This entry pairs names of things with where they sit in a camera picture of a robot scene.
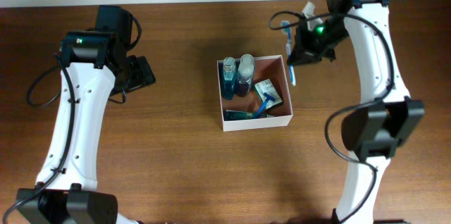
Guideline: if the green white small box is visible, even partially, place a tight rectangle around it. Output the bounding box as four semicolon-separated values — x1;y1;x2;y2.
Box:
254;79;283;110

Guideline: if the purple foam pump bottle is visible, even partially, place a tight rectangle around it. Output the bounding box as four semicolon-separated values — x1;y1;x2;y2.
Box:
235;54;255;97

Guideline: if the blue disposable razor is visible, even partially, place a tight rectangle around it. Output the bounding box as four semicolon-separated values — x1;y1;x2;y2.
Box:
254;92;276;118

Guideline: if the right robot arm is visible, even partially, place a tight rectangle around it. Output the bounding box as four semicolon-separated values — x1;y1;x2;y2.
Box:
287;0;425;223

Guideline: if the teal toothpaste tube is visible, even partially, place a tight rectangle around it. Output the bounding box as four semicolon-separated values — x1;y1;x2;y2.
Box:
224;109;273;121

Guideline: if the blue white toothbrush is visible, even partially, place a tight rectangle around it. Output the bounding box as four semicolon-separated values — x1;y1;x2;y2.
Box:
280;20;297;87

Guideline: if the teal mouthwash bottle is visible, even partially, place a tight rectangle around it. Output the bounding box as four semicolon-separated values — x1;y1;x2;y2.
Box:
221;57;237;100

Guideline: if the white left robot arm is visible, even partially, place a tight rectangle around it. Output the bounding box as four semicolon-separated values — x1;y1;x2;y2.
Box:
2;5;156;223

